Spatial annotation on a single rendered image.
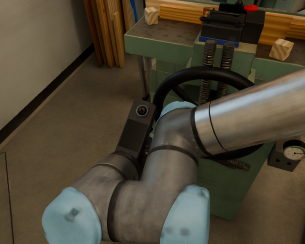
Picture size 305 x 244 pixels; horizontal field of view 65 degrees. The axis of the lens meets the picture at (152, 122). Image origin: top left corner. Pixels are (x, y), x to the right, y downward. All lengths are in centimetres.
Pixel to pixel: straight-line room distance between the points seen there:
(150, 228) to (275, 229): 119
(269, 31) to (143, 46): 35
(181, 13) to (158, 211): 68
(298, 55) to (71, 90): 173
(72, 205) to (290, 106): 26
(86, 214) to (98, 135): 141
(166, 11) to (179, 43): 18
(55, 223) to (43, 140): 148
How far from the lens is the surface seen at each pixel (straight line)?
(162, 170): 30
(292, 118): 30
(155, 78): 80
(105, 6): 212
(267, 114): 30
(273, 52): 71
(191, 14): 84
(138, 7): 156
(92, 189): 31
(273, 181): 159
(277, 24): 76
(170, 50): 73
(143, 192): 29
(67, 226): 30
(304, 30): 84
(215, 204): 127
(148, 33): 77
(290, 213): 152
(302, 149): 81
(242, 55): 59
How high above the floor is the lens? 122
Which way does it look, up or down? 45 degrees down
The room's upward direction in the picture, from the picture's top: straight up
